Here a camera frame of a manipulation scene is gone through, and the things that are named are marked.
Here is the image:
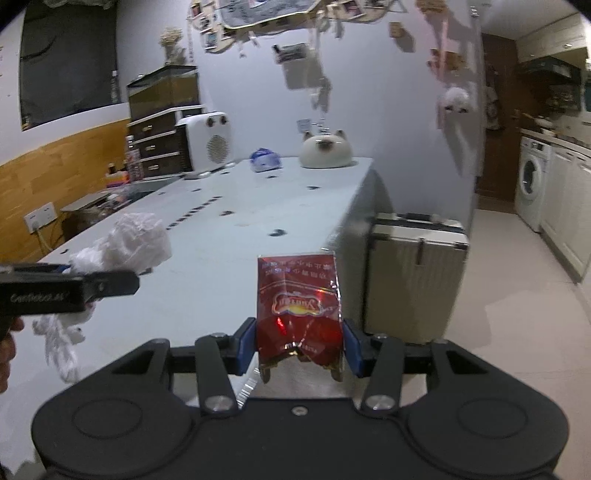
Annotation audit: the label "colourful small bottle rack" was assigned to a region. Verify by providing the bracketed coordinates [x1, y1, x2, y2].
[106, 161, 132, 188]

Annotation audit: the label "white cat-shaped ornament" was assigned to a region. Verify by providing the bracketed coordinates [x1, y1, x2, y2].
[298, 130, 354, 169]

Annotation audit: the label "person's left hand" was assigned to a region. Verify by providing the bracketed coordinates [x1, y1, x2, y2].
[0, 318, 25, 393]

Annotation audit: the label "hanging photo board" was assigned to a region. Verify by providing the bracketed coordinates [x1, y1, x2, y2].
[189, 0, 407, 54]

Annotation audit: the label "white wall socket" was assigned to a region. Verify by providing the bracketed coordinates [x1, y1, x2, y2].
[23, 202, 57, 233]

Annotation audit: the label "blue and white plastic packet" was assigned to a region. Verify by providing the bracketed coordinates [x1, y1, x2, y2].
[249, 148, 282, 173]

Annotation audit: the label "dark window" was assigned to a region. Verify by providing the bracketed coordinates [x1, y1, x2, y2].
[18, 0, 118, 130]

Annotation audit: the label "cream hard-shell suitcase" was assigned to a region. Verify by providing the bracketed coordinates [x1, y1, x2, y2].
[364, 212, 471, 344]

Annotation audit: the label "red foil snack packet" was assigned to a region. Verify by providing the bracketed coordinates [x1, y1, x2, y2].
[257, 251, 347, 384]

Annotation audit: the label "wall-mounted letter holder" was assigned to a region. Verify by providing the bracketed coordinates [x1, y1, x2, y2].
[272, 42, 324, 88]

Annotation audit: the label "white washing machine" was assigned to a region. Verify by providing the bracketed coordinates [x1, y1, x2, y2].
[515, 134, 552, 233]

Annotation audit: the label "black heart stickers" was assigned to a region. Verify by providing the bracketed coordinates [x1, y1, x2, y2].
[166, 161, 324, 238]

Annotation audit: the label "black range hood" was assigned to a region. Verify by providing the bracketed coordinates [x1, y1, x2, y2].
[517, 58, 583, 84]

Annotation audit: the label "white plush sheep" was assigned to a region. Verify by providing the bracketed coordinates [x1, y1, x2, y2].
[438, 87, 472, 114]

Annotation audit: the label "white drawer organiser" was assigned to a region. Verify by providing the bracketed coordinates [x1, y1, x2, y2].
[127, 105, 206, 178]

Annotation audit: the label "white fan heater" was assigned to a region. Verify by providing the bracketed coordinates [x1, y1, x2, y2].
[175, 112, 234, 178]

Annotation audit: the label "silver laptop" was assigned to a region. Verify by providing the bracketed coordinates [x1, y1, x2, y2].
[60, 191, 121, 213]

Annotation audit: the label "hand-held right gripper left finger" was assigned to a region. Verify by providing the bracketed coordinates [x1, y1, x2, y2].
[111, 318, 258, 415]

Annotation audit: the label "dried flower bunch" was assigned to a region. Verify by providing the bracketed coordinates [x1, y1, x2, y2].
[159, 27, 188, 65]

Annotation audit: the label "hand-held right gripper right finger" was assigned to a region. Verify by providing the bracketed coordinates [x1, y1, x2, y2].
[342, 318, 488, 414]

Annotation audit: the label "glass tank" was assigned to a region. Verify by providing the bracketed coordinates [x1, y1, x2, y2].
[127, 65, 200, 121]

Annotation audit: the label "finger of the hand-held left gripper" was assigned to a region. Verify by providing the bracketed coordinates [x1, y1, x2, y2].
[90, 271, 140, 300]

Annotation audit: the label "white kitchen cabinet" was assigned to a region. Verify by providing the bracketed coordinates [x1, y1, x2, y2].
[540, 148, 591, 282]

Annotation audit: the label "red label water bottle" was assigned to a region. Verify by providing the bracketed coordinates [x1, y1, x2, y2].
[126, 135, 143, 183]

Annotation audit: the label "brown wooden door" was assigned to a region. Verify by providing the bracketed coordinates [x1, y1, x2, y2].
[475, 34, 522, 201]

